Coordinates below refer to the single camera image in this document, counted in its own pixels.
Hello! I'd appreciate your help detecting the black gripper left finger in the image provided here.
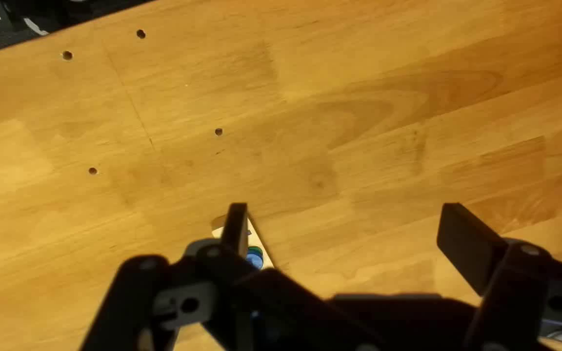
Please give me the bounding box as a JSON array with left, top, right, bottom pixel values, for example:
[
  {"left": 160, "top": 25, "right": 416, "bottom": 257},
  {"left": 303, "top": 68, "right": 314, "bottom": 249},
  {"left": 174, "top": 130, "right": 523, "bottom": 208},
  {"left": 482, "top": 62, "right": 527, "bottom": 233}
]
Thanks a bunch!
[{"left": 82, "top": 202, "right": 387, "bottom": 351}]

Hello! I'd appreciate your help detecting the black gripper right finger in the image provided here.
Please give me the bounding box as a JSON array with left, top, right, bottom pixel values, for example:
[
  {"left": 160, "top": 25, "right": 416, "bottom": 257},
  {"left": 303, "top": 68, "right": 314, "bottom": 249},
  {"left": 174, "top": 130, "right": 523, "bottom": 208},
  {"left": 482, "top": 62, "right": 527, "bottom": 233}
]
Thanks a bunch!
[{"left": 435, "top": 200, "right": 562, "bottom": 351}]

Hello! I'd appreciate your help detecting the wooden number peg board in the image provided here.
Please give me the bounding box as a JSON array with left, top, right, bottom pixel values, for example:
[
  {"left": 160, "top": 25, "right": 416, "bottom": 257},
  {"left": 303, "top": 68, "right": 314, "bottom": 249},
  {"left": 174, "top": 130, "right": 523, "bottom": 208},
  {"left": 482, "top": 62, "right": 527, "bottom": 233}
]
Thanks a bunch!
[{"left": 209, "top": 216, "right": 277, "bottom": 270}]

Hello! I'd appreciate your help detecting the black equipment base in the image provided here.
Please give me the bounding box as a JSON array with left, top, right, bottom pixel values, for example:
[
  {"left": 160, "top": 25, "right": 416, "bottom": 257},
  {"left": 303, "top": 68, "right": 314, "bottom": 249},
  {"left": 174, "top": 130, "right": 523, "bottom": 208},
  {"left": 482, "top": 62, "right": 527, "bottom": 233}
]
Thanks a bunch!
[{"left": 0, "top": 0, "right": 154, "bottom": 60}]

